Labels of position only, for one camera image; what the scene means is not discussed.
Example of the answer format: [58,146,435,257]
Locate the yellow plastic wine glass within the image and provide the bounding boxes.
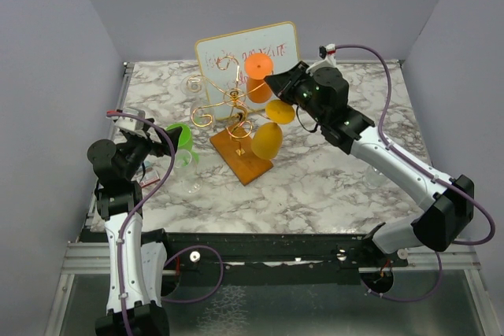
[251,100,295,160]

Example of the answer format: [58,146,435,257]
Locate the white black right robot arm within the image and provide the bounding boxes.
[265,61,474,266]

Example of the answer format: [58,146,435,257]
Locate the black mounting rail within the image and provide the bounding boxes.
[78,229,410,286]

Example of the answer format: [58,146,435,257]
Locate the gold wire wine glass rack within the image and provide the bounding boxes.
[183,55,265,142]

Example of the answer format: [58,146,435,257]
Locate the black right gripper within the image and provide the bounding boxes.
[266,60,328,125]

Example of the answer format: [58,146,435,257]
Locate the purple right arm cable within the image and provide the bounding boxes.
[334,43,496,245]

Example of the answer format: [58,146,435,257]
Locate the small red white box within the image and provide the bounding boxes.
[136,161,160,188]

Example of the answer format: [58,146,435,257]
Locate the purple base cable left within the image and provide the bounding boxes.
[161,245,224,305]

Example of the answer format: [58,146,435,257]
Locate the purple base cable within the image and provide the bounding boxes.
[361,249,443,303]
[161,245,224,305]

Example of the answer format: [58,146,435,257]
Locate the orange plastic wine glass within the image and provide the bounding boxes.
[244,53,273,104]

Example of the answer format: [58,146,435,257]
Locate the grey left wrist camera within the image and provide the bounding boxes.
[106,108,150,137]

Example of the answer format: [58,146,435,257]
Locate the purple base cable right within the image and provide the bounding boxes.
[361,249,443,303]

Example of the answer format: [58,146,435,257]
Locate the green plastic wine glass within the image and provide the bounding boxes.
[165,123,199,163]

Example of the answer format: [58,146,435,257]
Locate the wooden rack base board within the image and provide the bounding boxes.
[209,127,273,186]

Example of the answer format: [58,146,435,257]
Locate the yellow framed whiteboard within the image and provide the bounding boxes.
[195,21,299,120]

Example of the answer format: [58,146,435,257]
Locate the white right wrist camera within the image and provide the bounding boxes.
[306,43,336,75]

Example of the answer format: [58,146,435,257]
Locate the clear wine glass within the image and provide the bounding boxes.
[365,165,387,189]
[180,73,216,128]
[173,150,202,194]

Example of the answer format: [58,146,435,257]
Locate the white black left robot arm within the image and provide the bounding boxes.
[87,135,175,335]

